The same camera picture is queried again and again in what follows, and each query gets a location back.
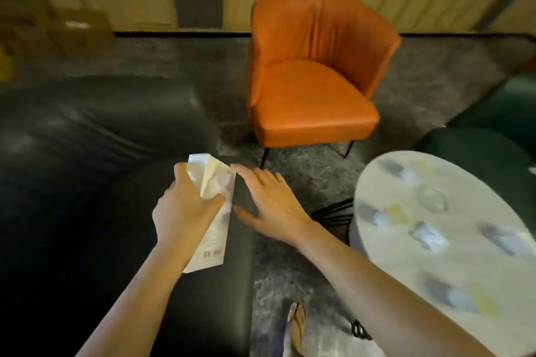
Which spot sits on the person's left hand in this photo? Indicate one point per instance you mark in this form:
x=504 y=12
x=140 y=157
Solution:
x=180 y=214

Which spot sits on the person's right hand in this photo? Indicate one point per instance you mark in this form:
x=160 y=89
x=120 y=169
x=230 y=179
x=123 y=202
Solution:
x=274 y=206

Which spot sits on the person's left thumb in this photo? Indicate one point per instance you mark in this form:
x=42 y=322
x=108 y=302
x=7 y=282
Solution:
x=214 y=202

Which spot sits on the person's right middle finger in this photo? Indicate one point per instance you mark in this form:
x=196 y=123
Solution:
x=263 y=175

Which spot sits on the person's right thumb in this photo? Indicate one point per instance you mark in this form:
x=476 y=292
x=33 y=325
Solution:
x=245 y=215

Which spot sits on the person's right little finger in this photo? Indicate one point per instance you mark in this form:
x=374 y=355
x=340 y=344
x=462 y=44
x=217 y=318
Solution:
x=282 y=182

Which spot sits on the white paper carton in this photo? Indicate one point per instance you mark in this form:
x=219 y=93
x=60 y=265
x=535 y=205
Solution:
x=211 y=239

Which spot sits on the person's right forearm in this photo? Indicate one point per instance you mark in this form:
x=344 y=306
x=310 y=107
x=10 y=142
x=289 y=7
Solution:
x=377 y=298

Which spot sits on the person's left forearm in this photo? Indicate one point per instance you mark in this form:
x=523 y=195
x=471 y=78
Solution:
x=142 y=302

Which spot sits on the orange upholstered chair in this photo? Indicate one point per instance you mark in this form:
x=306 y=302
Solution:
x=314 y=97

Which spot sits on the grey white yellow packet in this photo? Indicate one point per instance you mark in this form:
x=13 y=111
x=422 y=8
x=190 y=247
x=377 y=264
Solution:
x=402 y=169
x=383 y=215
x=460 y=297

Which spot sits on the person's foot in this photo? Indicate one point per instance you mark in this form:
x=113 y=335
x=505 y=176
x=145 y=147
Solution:
x=295 y=327

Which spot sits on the black leather sofa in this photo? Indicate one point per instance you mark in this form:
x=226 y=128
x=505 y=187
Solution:
x=83 y=151

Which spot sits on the clear glass ashtray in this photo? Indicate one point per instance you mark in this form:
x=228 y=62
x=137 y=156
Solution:
x=433 y=198

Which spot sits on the round white table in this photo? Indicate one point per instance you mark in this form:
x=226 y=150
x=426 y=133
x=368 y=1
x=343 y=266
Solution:
x=452 y=260

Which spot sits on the dark green armchair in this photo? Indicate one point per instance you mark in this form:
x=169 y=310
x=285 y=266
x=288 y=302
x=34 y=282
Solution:
x=494 y=147

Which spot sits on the brown cardboard box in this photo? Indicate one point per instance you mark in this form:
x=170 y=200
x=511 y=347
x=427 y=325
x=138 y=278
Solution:
x=81 y=30

